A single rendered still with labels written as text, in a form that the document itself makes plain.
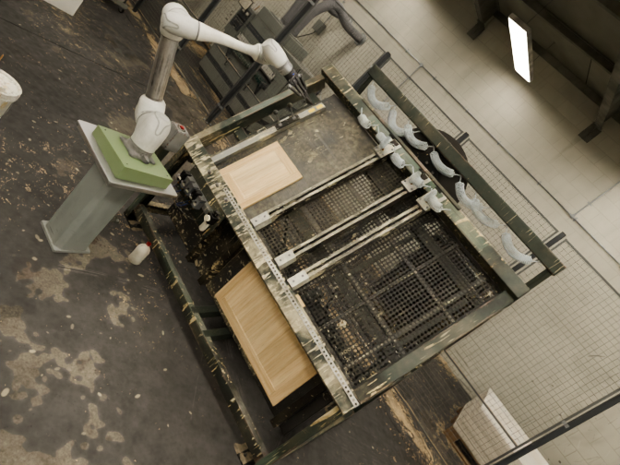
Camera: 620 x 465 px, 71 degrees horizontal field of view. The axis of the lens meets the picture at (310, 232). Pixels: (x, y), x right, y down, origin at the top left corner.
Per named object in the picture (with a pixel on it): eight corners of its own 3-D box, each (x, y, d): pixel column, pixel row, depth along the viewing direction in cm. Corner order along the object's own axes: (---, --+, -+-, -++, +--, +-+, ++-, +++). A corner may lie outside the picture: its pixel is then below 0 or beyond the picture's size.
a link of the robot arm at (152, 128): (131, 143, 248) (153, 114, 243) (128, 129, 261) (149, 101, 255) (156, 158, 259) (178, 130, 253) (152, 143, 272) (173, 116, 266)
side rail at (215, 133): (199, 142, 336) (196, 133, 326) (321, 83, 357) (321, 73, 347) (203, 148, 333) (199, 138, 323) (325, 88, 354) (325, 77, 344)
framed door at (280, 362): (216, 294, 325) (214, 294, 323) (266, 248, 307) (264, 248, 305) (275, 405, 290) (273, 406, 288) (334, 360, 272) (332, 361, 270)
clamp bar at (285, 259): (273, 260, 284) (268, 245, 262) (421, 177, 306) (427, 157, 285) (281, 272, 280) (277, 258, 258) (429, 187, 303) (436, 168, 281)
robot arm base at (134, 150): (132, 160, 247) (137, 153, 246) (118, 137, 257) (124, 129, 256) (157, 170, 263) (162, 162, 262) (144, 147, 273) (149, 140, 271)
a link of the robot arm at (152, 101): (133, 133, 264) (130, 116, 279) (160, 139, 272) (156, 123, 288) (166, 2, 227) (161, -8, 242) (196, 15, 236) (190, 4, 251)
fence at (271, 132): (211, 160, 320) (210, 158, 317) (321, 105, 339) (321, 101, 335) (214, 165, 318) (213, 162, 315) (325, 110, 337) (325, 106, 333)
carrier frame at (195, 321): (123, 212, 351) (185, 139, 325) (232, 232, 470) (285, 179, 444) (248, 481, 265) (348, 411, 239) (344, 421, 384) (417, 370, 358)
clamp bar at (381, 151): (250, 222, 297) (244, 205, 275) (393, 145, 319) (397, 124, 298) (256, 233, 293) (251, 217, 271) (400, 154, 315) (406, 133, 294)
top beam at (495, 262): (320, 77, 351) (320, 67, 342) (331, 72, 353) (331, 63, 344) (511, 304, 265) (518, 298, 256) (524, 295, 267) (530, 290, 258)
